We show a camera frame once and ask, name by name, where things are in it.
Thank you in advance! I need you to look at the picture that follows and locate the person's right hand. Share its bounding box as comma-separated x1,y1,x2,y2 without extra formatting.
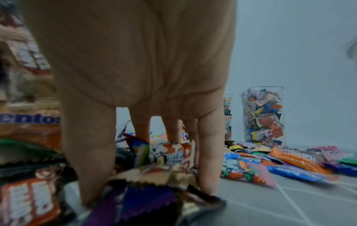
19,0,238,206

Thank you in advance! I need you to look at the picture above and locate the pile of colourful candies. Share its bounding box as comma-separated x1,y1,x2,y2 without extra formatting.
0,130,357,226

